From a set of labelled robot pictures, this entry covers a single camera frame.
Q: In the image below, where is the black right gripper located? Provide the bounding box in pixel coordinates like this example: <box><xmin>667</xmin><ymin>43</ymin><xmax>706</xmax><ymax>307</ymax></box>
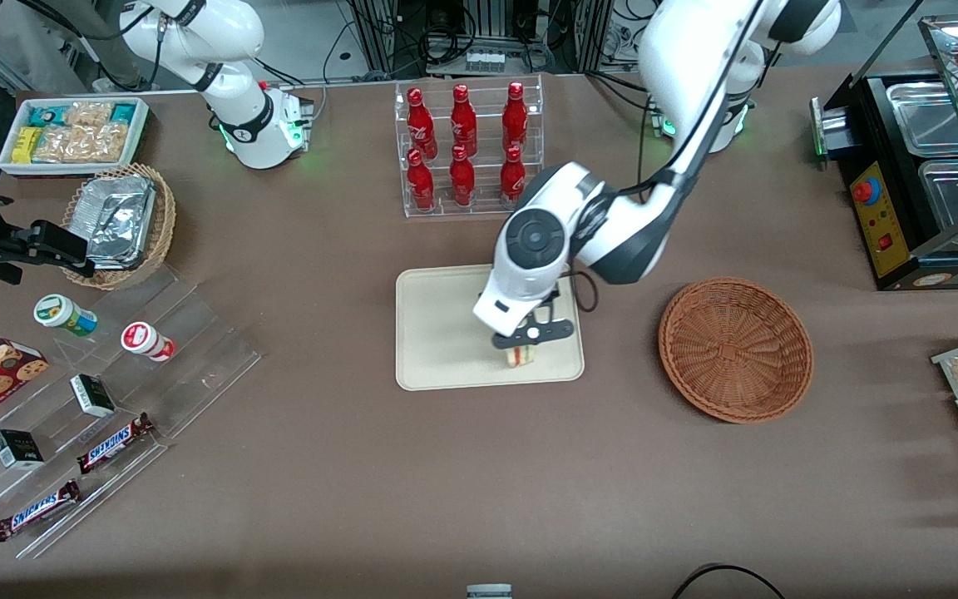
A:
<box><xmin>0</xmin><ymin>176</ymin><xmax>98</xmax><ymax>284</ymax></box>

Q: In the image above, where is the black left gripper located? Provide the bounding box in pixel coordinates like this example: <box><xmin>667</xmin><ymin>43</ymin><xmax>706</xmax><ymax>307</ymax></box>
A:
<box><xmin>491</xmin><ymin>282</ymin><xmax>575</xmax><ymax>362</ymax></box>

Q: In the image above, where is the beige plastic tray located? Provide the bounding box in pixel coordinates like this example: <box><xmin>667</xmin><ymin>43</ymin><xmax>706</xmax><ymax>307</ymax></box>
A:
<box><xmin>395</xmin><ymin>260</ymin><xmax>586</xmax><ymax>393</ymax></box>

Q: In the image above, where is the tan wicker basket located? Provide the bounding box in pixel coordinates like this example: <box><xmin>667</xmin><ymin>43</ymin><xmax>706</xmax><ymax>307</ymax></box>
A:
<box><xmin>62</xmin><ymin>162</ymin><xmax>178</xmax><ymax>291</ymax></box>

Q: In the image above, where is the brown wicker basket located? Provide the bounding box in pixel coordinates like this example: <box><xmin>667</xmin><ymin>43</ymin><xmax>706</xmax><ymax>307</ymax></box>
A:
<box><xmin>658</xmin><ymin>276</ymin><xmax>815</xmax><ymax>425</ymax></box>

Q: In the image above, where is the silver foil container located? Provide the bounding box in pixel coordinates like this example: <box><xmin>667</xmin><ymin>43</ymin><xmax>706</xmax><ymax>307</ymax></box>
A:
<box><xmin>83</xmin><ymin>174</ymin><xmax>157</xmax><ymax>270</ymax></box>

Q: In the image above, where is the green lid cup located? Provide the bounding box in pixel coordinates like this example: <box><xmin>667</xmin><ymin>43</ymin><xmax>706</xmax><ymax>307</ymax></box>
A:
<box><xmin>33</xmin><ymin>293</ymin><xmax>100</xmax><ymax>338</ymax></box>

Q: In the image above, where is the white snack bin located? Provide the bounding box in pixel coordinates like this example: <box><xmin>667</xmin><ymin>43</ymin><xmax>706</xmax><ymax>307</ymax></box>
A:
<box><xmin>0</xmin><ymin>97</ymin><xmax>151</xmax><ymax>178</ymax></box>

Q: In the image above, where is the yellow snack packet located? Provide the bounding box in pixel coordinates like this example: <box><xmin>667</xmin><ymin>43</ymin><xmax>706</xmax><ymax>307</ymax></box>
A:
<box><xmin>11</xmin><ymin>126</ymin><xmax>44</xmax><ymax>165</ymax></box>

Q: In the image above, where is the clear cracker packet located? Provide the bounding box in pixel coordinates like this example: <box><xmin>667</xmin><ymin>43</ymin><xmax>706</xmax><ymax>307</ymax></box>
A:
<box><xmin>33</xmin><ymin>122</ymin><xmax>128</xmax><ymax>165</ymax></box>
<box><xmin>63</xmin><ymin>101</ymin><xmax>115</xmax><ymax>128</ymax></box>

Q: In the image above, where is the red lid cup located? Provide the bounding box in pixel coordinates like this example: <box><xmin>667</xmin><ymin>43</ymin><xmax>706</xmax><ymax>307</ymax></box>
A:
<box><xmin>120</xmin><ymin>320</ymin><xmax>177</xmax><ymax>363</ymax></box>

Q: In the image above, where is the clear acrylic bottle rack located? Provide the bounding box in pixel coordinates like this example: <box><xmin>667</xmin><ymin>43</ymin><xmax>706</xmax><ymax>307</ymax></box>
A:
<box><xmin>393</xmin><ymin>74</ymin><xmax>546</xmax><ymax>220</ymax></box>

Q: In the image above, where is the small black box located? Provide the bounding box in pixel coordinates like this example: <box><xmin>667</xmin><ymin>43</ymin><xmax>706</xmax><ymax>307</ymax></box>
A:
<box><xmin>69</xmin><ymin>373</ymin><xmax>117</xmax><ymax>419</ymax></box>
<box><xmin>0</xmin><ymin>428</ymin><xmax>46</xmax><ymax>471</ymax></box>

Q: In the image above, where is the red cola bottle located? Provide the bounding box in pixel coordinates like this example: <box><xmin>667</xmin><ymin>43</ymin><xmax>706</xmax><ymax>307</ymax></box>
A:
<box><xmin>501</xmin><ymin>80</ymin><xmax>530</xmax><ymax>153</ymax></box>
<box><xmin>448</xmin><ymin>145</ymin><xmax>477</xmax><ymax>208</ymax></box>
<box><xmin>406</xmin><ymin>148</ymin><xmax>437</xmax><ymax>212</ymax></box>
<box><xmin>450</xmin><ymin>83</ymin><xmax>479</xmax><ymax>158</ymax></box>
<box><xmin>499</xmin><ymin>146</ymin><xmax>528</xmax><ymax>209</ymax></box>
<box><xmin>406</xmin><ymin>87</ymin><xmax>439</xmax><ymax>161</ymax></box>

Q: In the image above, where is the clear acrylic stepped stand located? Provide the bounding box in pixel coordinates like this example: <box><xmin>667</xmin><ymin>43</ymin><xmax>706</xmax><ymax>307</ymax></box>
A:
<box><xmin>0</xmin><ymin>264</ymin><xmax>263</xmax><ymax>561</ymax></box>

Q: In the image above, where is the person in grey trousers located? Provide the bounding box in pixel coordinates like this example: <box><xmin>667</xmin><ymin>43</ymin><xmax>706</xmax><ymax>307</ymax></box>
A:
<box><xmin>26</xmin><ymin>0</ymin><xmax>152</xmax><ymax>92</ymax></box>

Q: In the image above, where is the snickers bar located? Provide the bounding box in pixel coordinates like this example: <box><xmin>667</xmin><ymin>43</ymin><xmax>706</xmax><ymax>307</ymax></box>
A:
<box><xmin>0</xmin><ymin>479</ymin><xmax>81</xmax><ymax>543</ymax></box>
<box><xmin>77</xmin><ymin>412</ymin><xmax>156</xmax><ymax>476</ymax></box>

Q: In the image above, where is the black food warmer machine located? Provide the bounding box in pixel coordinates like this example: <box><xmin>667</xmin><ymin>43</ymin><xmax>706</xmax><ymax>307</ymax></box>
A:
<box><xmin>809</xmin><ymin>15</ymin><xmax>958</xmax><ymax>293</ymax></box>

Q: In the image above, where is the black floor cable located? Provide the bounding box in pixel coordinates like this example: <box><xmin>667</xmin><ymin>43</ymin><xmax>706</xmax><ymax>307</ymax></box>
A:
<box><xmin>670</xmin><ymin>563</ymin><xmax>788</xmax><ymax>599</ymax></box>

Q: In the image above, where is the aluminium frame post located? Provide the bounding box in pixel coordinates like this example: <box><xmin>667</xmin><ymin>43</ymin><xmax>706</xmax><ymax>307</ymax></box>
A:
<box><xmin>365</xmin><ymin>0</ymin><xmax>398</xmax><ymax>77</ymax></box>
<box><xmin>575</xmin><ymin>0</ymin><xmax>614</xmax><ymax>75</ymax></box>

